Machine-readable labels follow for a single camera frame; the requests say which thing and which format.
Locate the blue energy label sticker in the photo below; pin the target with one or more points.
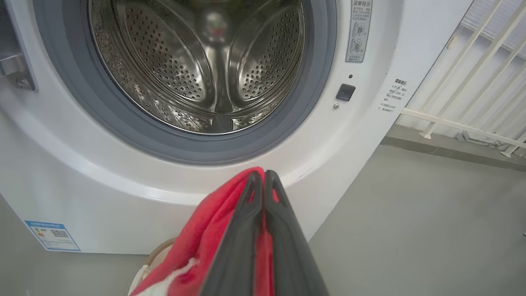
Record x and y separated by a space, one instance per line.
53 235

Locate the metal door hinge bracket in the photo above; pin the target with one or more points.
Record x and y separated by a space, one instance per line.
16 72

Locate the white slatted railing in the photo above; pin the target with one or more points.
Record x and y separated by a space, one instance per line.
464 82

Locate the black square door latch socket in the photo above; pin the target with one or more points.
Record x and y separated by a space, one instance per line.
345 92

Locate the cream perforated basket brown rim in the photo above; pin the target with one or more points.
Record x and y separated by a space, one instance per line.
158 250

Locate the red and white garment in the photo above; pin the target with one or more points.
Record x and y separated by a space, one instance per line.
205 238

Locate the white front-load washing machine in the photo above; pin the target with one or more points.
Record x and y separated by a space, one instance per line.
82 176

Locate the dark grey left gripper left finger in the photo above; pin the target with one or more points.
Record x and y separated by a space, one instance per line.
236 255

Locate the grey concrete curb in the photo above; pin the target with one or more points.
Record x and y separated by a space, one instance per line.
452 152

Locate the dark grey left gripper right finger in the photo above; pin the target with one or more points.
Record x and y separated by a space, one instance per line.
291 255

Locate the grey warning pictogram sticker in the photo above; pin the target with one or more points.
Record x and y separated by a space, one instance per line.
358 33

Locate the stainless steel washing machine drum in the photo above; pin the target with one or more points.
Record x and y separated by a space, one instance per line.
172 61

